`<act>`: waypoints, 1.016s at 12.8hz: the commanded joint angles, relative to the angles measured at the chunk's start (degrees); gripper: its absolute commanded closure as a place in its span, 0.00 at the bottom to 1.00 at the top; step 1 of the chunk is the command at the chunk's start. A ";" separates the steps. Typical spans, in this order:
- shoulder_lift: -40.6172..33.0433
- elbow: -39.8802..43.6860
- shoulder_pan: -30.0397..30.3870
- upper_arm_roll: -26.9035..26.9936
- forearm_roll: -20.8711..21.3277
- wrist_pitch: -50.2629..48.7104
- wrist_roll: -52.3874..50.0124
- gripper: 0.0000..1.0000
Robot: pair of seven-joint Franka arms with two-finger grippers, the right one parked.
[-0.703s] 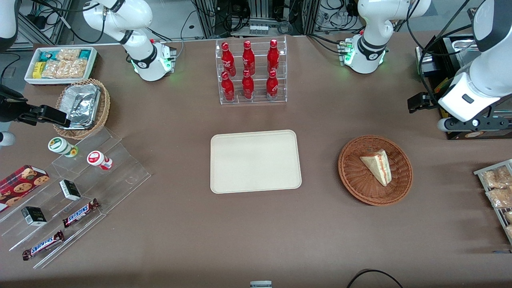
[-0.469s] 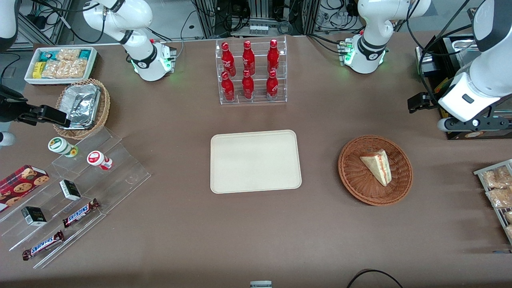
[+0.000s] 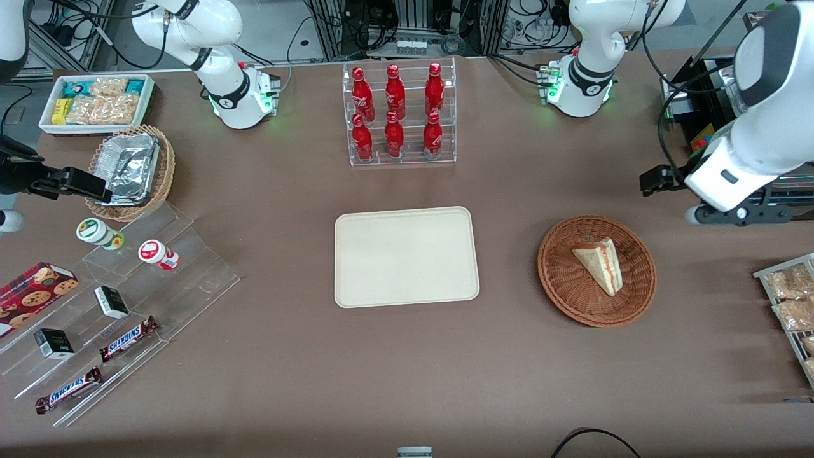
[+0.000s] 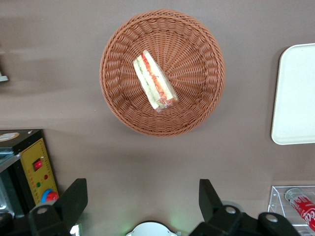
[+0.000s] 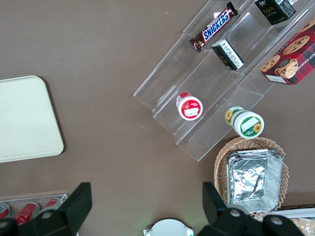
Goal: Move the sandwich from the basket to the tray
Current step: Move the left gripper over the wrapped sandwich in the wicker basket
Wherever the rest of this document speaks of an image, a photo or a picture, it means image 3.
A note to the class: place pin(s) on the teal snack packet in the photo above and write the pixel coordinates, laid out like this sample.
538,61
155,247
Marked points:
76,88
135,86

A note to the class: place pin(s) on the white power strip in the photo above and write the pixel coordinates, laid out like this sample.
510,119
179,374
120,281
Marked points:
411,46

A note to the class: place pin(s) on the clear acrylic bottle rack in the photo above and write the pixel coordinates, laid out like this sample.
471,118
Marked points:
410,159

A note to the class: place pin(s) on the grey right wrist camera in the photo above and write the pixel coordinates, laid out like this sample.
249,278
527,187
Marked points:
9,221

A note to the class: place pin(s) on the yellow snack packet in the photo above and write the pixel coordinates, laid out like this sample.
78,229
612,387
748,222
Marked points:
61,111

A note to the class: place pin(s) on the clear cracker bag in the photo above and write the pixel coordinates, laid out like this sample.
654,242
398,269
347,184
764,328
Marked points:
105,110
109,86

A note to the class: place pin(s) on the clear acrylic step display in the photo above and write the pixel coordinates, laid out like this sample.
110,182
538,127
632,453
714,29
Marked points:
191,280

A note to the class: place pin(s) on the light wicker basket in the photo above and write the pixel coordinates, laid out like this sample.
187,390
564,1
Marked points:
165,172

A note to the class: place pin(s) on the red cap yogurt bottle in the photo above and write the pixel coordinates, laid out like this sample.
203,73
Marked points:
154,252

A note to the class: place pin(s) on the triangular sandwich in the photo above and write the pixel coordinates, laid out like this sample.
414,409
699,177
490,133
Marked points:
603,264

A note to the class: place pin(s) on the red cola bottle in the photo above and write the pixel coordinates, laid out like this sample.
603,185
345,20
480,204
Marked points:
433,138
434,92
394,138
395,94
362,95
362,141

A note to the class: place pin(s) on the silver box with green light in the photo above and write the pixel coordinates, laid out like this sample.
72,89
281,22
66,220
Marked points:
675,105

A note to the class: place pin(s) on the black display shelf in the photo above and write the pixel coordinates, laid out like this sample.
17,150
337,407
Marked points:
706,108

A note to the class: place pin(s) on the colourful small card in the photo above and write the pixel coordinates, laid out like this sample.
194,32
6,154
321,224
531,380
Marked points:
703,137

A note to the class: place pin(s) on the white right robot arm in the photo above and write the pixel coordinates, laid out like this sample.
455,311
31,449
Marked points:
216,32

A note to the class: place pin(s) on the white snack bin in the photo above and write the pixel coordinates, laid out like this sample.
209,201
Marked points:
147,95

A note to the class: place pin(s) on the grey edge device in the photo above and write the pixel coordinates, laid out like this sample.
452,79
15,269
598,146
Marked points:
414,452

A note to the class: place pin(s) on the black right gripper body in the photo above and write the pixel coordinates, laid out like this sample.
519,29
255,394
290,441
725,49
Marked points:
14,177

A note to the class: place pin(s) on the Snickers chocolate bar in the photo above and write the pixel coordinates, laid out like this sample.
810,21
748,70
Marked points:
127,338
68,389

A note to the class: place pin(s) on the tray of wrapped crackers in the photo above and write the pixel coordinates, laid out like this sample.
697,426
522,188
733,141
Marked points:
795,340

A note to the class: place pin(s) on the small black box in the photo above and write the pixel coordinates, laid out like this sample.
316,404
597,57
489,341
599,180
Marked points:
53,343
112,302

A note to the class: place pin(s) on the silver foil trays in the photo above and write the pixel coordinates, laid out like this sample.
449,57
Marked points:
127,166

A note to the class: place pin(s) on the green cap yogurt bottle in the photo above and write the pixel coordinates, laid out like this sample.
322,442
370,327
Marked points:
95,231

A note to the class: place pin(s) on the clear pastry bag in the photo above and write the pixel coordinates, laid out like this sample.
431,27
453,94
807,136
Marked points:
808,345
788,283
810,369
795,315

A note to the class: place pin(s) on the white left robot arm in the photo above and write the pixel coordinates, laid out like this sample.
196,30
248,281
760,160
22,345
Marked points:
591,38

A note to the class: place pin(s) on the red cookie box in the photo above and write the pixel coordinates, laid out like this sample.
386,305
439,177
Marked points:
35,291

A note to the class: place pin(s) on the beige plastic tray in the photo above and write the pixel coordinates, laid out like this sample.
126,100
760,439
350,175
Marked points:
407,257

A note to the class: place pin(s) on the brown wicker basket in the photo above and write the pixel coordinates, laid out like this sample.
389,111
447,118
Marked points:
566,280

